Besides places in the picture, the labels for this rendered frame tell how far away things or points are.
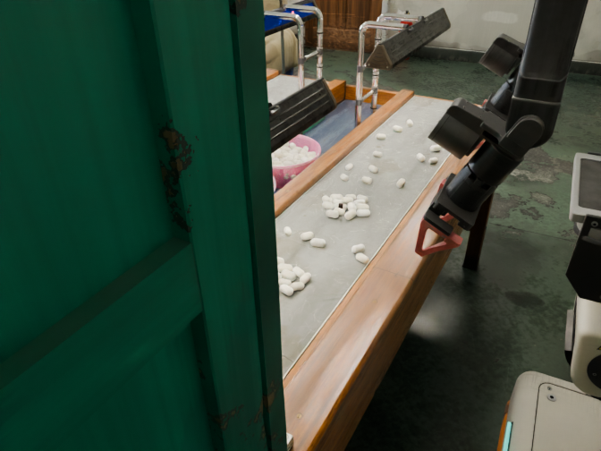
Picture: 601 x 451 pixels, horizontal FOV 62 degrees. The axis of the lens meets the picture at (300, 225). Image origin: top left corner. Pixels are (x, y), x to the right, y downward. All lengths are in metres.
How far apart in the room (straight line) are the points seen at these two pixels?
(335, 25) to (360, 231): 4.87
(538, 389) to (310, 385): 0.90
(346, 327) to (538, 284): 1.60
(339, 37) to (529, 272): 4.12
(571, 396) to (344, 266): 0.80
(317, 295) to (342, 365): 0.22
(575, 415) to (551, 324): 0.74
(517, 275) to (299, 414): 1.79
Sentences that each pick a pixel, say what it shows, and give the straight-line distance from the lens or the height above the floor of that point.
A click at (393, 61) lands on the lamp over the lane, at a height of 1.06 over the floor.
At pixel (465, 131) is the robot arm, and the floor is 1.19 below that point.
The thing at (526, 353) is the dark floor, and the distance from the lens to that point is 2.15.
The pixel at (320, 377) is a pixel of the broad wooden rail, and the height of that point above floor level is 0.76.
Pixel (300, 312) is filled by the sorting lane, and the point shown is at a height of 0.74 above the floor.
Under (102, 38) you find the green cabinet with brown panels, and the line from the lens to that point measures 0.26.
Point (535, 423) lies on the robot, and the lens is 1.58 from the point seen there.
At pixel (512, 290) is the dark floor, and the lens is 2.42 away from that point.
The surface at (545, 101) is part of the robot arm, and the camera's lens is 0.71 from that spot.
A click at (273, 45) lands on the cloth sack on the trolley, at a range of 4.25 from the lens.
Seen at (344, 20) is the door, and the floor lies 0.33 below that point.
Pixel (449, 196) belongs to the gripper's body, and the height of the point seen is 1.09.
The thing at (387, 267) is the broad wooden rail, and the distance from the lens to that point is 1.15.
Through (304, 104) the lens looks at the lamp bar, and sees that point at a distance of 1.13.
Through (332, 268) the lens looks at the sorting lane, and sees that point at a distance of 1.18.
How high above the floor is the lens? 1.47
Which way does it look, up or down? 33 degrees down
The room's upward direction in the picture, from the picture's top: 1 degrees counter-clockwise
